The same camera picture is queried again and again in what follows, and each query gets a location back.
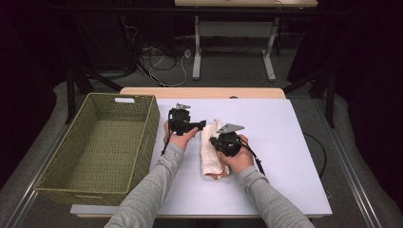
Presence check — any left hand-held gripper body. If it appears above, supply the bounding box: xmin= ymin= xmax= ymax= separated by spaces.
xmin=168 ymin=102 xmax=200 ymax=137

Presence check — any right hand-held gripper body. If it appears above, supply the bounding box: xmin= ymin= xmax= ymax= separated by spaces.
xmin=216 ymin=123 xmax=245 ymax=158

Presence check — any cream baby bodysuit brown trim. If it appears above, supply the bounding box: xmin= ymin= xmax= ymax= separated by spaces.
xmin=200 ymin=118 xmax=231 ymax=181

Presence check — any green woven basket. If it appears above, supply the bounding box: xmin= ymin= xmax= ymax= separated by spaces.
xmin=33 ymin=92 xmax=161 ymax=208

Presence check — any person's left hand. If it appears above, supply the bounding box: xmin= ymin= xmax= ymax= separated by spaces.
xmin=163 ymin=122 xmax=201 ymax=151

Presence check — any person's right hand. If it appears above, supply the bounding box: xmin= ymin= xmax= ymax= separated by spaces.
xmin=218 ymin=134 xmax=256 ymax=176

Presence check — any white board sheet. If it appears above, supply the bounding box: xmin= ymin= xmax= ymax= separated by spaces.
xmin=69 ymin=98 xmax=333 ymax=218

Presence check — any desk with white legs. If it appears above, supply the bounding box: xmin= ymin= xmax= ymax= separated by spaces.
xmin=174 ymin=0 xmax=318 ymax=83

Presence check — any black metal stand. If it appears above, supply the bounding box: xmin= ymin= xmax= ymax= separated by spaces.
xmin=282 ymin=65 xmax=337 ymax=129
xmin=65 ymin=60 xmax=124 ymax=124

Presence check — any left hand-held gripper black cable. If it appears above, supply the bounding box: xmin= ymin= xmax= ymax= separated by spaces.
xmin=160 ymin=108 xmax=174 ymax=157

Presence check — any hand-held gripper black cable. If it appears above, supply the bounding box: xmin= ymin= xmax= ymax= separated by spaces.
xmin=160 ymin=108 xmax=174 ymax=157
xmin=239 ymin=137 xmax=267 ymax=176

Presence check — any right hand-held gripper black cable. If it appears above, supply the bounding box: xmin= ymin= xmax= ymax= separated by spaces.
xmin=239 ymin=137 xmax=267 ymax=176

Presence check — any white floor cable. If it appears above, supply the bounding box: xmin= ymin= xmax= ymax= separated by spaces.
xmin=136 ymin=47 xmax=191 ymax=88

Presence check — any black floor cable loop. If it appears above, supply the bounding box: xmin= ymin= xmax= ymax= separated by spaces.
xmin=147 ymin=54 xmax=179 ymax=72

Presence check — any thin black curved cable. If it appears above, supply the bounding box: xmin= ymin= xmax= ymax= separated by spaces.
xmin=302 ymin=131 xmax=328 ymax=180

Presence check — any aluminium frame rail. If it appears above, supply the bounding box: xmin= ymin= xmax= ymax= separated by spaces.
xmin=4 ymin=124 xmax=69 ymax=228
xmin=312 ymin=98 xmax=384 ymax=228

